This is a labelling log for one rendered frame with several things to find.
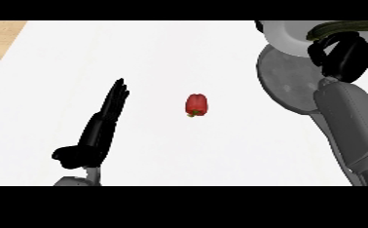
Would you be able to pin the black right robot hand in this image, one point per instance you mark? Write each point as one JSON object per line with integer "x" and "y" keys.
{"x": 346, "y": 59}

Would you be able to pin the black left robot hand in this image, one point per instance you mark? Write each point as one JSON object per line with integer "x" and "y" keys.
{"x": 98, "y": 134}

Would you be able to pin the dark green squash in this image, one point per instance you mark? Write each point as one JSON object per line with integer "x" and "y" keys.
{"x": 330, "y": 29}

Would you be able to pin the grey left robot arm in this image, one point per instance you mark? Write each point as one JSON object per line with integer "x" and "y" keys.
{"x": 81, "y": 180}

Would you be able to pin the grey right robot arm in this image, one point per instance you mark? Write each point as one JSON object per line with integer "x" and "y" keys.
{"x": 346, "y": 124}

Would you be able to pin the grey pan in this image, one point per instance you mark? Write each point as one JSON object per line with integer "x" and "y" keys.
{"x": 287, "y": 79}

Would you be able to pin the white plate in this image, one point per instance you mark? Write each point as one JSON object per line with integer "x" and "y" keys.
{"x": 287, "y": 37}

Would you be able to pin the red bell pepper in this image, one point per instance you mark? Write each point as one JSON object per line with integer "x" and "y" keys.
{"x": 197, "y": 105}

